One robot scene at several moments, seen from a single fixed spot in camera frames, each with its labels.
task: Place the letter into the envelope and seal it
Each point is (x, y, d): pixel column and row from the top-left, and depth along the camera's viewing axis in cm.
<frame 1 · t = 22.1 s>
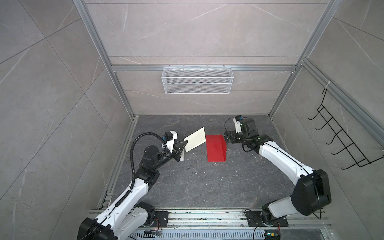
left hand: (186, 138, 71), fingers closed
right hand: (231, 132, 87), fingers open
beige letter paper: (195, 139, 76), point 26 cm above the table
red envelope: (216, 148, 103), on the table

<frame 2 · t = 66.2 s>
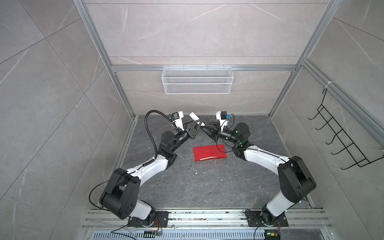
left hand: (202, 119, 70), fingers closed
right hand: (202, 125, 74), fingers closed
red envelope: (209, 153, 100), on the table
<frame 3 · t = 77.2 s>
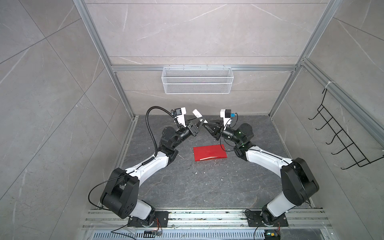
left hand: (205, 116, 68), fingers closed
right hand: (204, 122, 72), fingers closed
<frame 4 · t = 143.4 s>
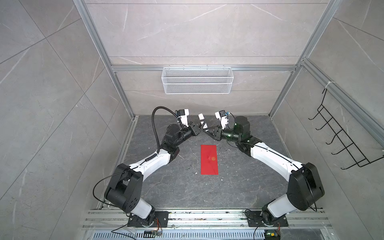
left hand: (206, 119, 73), fingers open
right hand: (204, 129, 76), fingers closed
red envelope: (209, 159, 97), on the table
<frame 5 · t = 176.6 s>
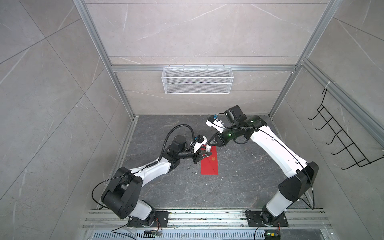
left hand: (210, 148, 78), fingers closed
right hand: (210, 141, 74), fingers open
